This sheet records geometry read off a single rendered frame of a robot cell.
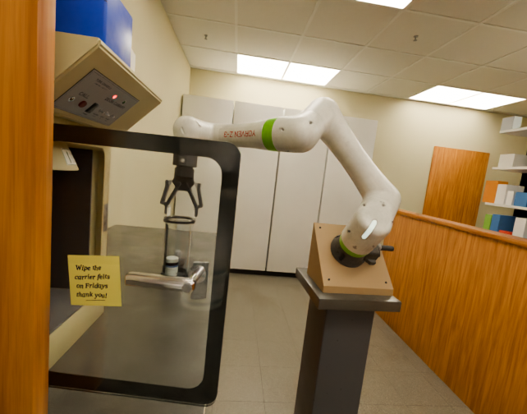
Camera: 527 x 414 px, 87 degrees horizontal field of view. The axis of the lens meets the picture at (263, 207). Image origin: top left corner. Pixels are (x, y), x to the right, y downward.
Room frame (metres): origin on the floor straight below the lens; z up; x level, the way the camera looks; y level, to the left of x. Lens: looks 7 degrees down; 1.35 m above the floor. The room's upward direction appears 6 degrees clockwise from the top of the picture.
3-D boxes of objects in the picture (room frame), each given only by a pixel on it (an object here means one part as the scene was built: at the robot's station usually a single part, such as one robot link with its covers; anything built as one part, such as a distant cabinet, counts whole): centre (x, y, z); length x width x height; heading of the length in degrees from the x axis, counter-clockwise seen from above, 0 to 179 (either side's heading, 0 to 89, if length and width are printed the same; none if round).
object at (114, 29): (0.47, 0.31, 1.55); 0.10 x 0.10 x 0.09; 6
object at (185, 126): (1.11, 0.32, 1.47); 0.13 x 0.11 x 0.14; 143
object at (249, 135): (1.13, 0.15, 1.49); 0.36 x 0.11 x 0.11; 53
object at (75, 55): (0.55, 0.32, 1.46); 0.32 x 0.12 x 0.10; 6
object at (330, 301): (1.12, -0.36, 0.92); 0.32 x 0.32 x 0.04; 9
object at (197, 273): (0.36, 0.12, 1.20); 0.10 x 0.05 x 0.03; 89
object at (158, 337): (0.39, 0.19, 1.19); 0.30 x 0.01 x 0.40; 89
